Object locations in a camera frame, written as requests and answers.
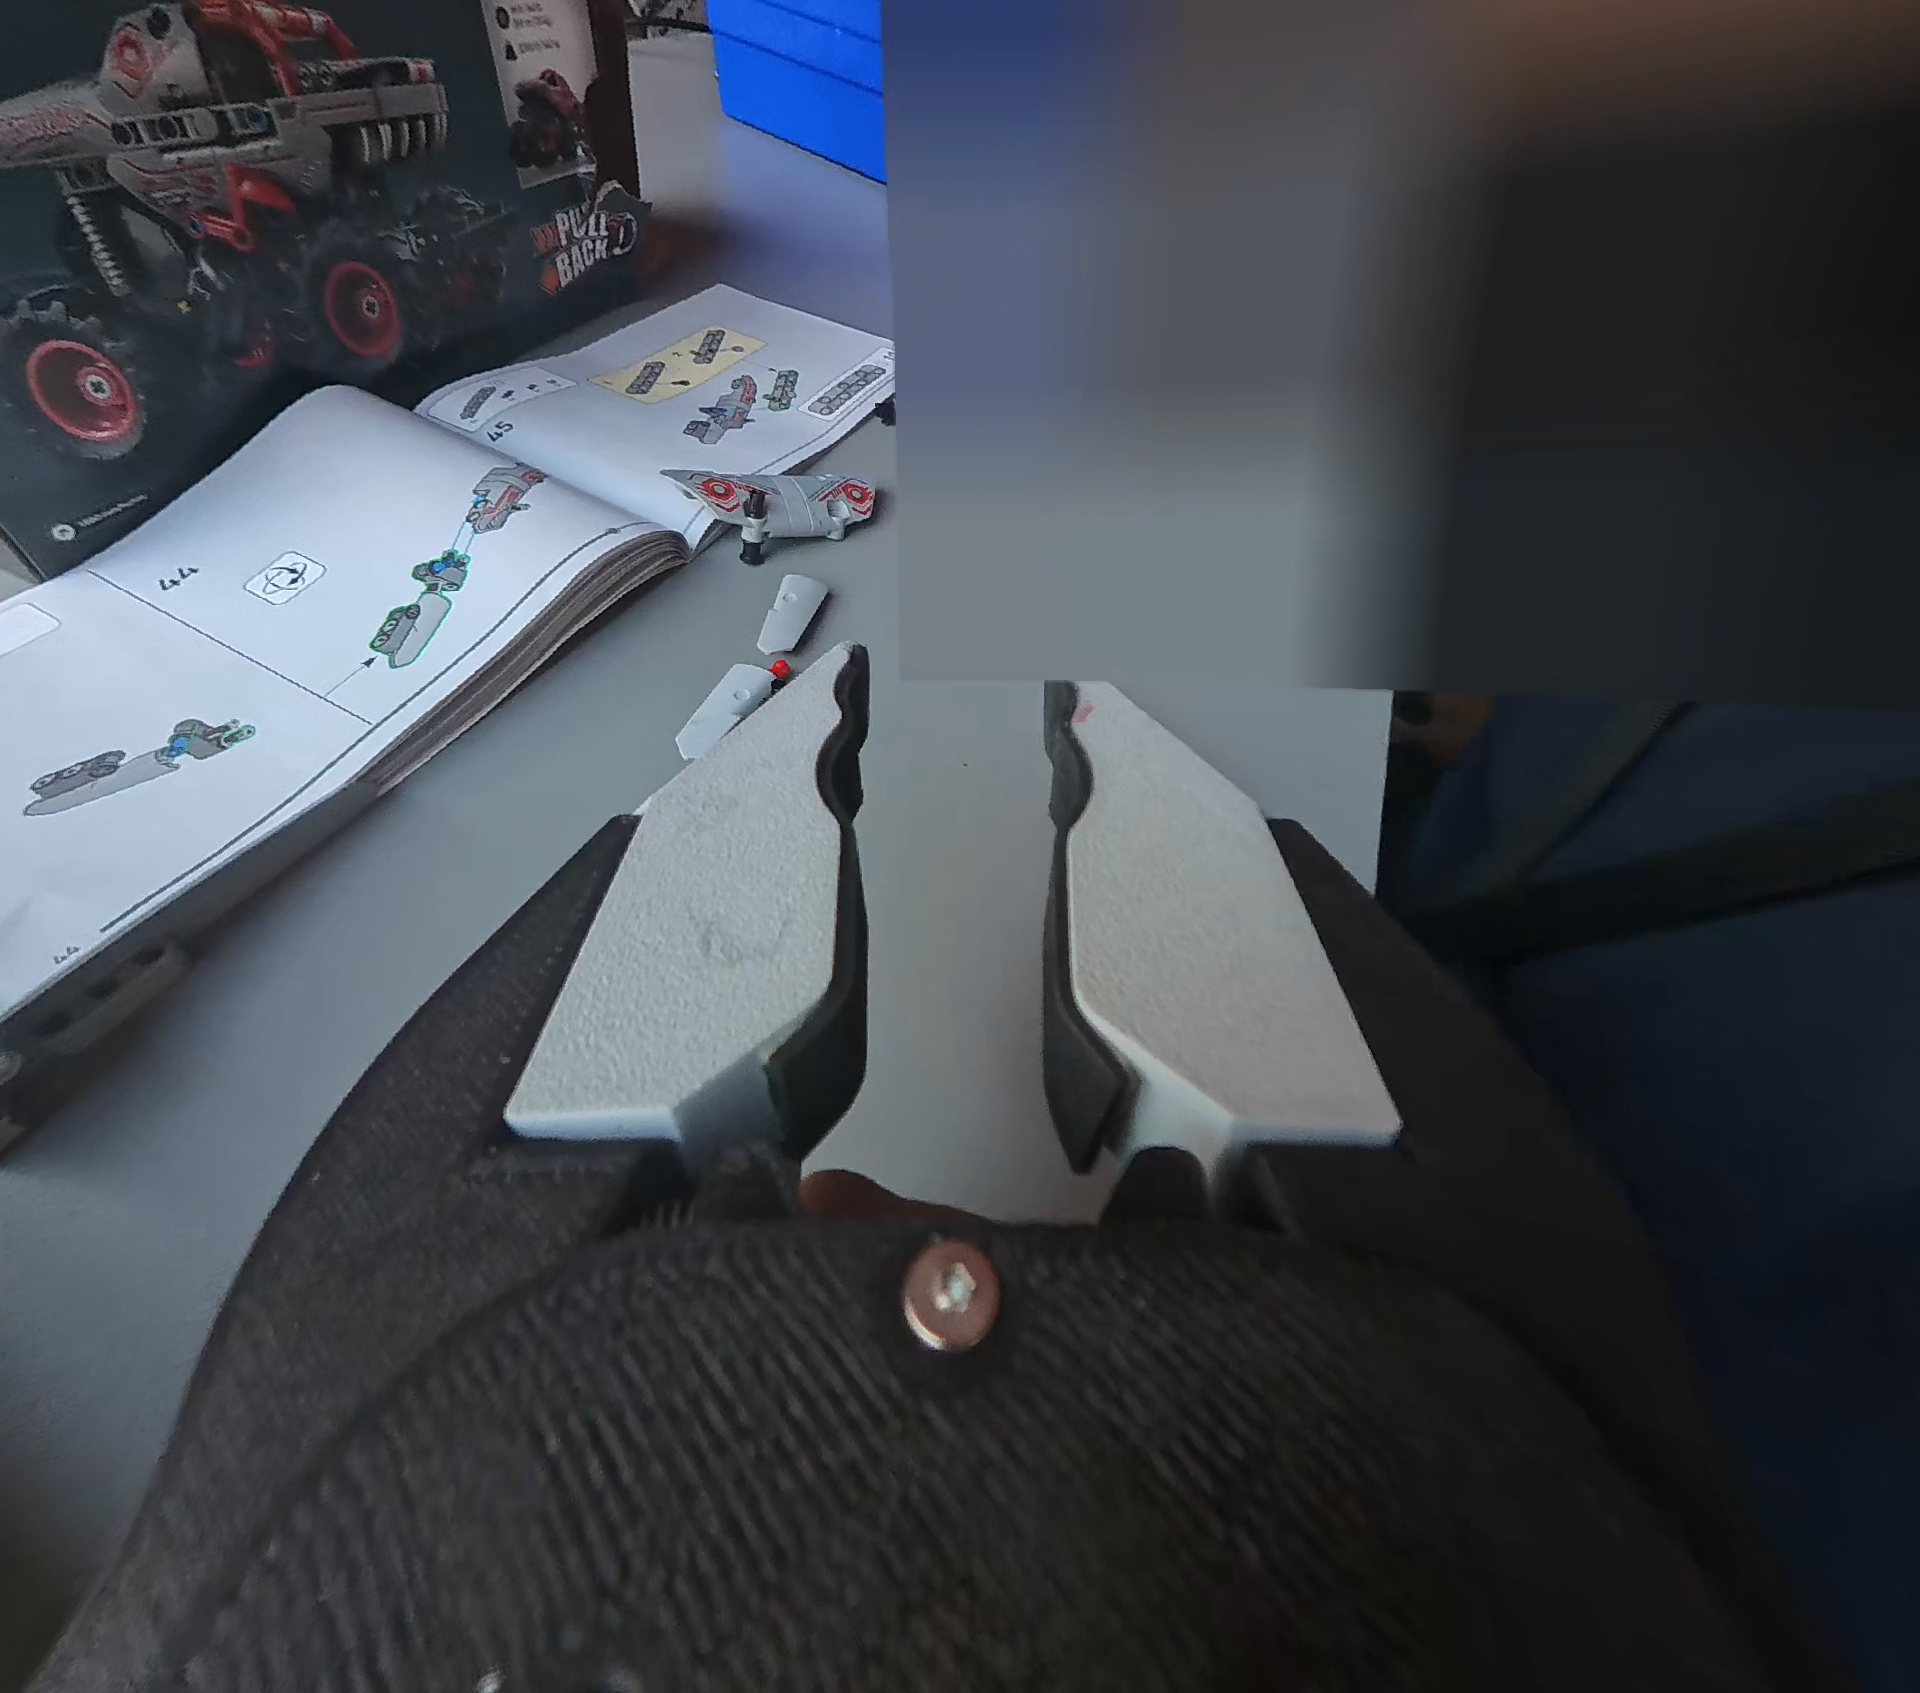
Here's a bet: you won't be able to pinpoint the open lego instruction booklet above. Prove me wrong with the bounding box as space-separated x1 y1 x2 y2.
0 281 901 1026

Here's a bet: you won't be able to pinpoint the blue plastic bin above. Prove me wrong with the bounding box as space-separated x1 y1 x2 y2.
691 0 890 186

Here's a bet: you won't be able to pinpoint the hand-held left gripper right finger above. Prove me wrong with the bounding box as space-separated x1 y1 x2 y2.
1038 681 1408 1195

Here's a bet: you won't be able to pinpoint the grey lego panel red pin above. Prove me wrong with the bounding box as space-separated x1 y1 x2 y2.
675 659 799 763

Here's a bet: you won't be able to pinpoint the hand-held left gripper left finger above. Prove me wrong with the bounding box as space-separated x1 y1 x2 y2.
506 642 876 1170

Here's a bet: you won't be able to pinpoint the grey lego assembly red stickers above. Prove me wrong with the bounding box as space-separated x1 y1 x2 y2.
661 466 880 566

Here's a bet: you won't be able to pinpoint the dark blue cloth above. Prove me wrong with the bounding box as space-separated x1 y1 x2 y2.
1386 691 1920 1693

